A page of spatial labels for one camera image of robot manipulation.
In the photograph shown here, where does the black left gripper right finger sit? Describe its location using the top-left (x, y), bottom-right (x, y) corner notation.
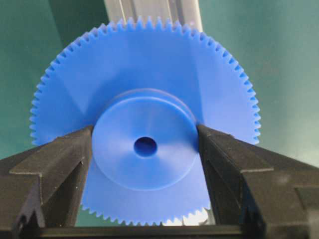
top-left (197, 124), bottom-right (319, 239)

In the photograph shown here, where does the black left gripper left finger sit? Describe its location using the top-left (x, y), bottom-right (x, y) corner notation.
top-left (0, 126), bottom-right (93, 233)

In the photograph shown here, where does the large blue plastic gear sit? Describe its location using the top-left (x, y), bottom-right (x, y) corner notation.
top-left (30, 19), bottom-right (261, 225)

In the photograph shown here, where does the long aluminium extrusion rail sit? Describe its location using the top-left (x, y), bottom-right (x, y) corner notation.
top-left (102, 0), bottom-right (215, 226)

